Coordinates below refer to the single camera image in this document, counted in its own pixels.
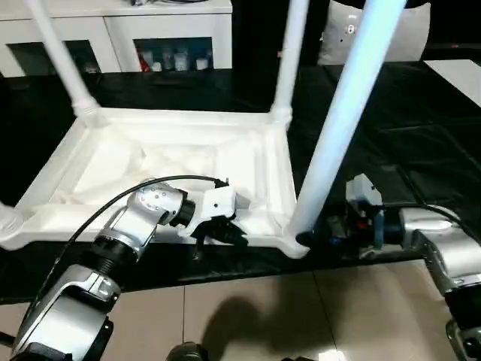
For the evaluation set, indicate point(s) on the white plastic table top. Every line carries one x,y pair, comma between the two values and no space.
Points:
169,128

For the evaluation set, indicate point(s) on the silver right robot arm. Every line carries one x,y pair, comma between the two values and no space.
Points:
439,237

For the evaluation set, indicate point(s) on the black work mat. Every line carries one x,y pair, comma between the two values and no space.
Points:
413,131

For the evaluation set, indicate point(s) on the dark robot foot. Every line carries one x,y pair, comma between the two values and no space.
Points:
188,352

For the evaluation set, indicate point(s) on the small white cup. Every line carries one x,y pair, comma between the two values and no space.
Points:
201,64

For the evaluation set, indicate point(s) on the white printed bottle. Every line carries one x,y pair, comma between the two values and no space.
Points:
179,62

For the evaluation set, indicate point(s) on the small red bottle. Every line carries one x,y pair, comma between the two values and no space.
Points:
143,62

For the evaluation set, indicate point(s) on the white flat board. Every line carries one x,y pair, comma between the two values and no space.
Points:
456,77

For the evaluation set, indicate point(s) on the light grey pillow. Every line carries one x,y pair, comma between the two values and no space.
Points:
409,37

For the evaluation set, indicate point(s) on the black sofa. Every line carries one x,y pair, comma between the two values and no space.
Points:
263,34

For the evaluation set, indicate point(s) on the white cabinet with glass doors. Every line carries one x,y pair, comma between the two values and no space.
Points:
94,26

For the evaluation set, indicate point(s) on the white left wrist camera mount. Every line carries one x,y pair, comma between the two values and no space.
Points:
218,203

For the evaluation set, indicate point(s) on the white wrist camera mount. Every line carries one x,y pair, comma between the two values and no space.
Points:
218,203
362,188

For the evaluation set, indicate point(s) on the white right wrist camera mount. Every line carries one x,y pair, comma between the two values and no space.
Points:
362,188

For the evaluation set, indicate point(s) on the black table frame leg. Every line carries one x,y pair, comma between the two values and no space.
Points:
6,337

